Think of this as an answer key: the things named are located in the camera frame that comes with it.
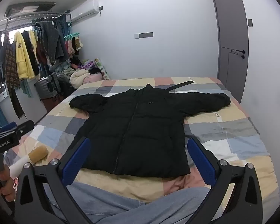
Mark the teal scarf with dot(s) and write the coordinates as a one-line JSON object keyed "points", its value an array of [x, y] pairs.
{"points": [[26, 88]]}

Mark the green clip hanger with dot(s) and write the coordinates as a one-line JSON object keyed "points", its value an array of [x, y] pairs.
{"points": [[71, 35]]}

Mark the wall control panel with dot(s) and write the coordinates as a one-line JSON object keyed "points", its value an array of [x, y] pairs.
{"points": [[144, 35]]}

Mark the white air conditioner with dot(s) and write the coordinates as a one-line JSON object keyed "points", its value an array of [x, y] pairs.
{"points": [[84, 11]]}

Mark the person's white yellow sock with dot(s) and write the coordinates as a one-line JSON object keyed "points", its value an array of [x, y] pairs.
{"points": [[36, 155]]}

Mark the person's grey trousers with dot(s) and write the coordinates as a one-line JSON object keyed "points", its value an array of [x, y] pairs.
{"points": [[121, 205]]}

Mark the grey door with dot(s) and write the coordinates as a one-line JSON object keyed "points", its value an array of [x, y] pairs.
{"points": [[231, 28]]}

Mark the metal clothes drying rack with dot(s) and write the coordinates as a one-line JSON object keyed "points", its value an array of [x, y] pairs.
{"points": [[25, 16]]}

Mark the grey suitcase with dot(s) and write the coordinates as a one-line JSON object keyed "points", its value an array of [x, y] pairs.
{"points": [[45, 87]]}

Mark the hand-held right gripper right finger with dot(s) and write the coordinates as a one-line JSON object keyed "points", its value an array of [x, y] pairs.
{"points": [[200, 159]]}

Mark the yellow fleece jacket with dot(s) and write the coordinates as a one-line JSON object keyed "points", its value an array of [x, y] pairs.
{"points": [[22, 58]]}

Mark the ceiling light panel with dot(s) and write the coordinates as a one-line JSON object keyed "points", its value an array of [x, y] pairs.
{"points": [[30, 7]]}

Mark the dark grey hanging jacket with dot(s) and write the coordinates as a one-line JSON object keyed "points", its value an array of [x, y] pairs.
{"points": [[52, 42]]}

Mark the pink cloth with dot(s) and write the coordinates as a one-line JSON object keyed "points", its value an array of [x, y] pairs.
{"points": [[93, 78]]}

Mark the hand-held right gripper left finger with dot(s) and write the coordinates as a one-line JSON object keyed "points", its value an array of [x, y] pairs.
{"points": [[78, 158]]}

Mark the dark wall switch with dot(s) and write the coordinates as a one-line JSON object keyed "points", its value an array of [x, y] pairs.
{"points": [[250, 22]]}

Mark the black puffer jacket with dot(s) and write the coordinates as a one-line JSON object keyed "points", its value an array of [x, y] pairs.
{"points": [[140, 130]]}

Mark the bed with checkered sheet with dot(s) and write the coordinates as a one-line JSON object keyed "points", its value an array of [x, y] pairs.
{"points": [[233, 140]]}

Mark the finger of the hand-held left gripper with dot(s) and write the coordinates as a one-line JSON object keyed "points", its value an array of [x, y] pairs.
{"points": [[25, 127], [10, 125]]}

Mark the person's left hand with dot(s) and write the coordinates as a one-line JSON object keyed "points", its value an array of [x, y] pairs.
{"points": [[7, 186]]}

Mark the black belt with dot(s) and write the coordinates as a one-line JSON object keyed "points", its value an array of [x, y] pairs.
{"points": [[180, 85]]}

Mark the houndstooth scarf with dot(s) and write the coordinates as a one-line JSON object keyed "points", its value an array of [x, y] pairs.
{"points": [[11, 67]]}

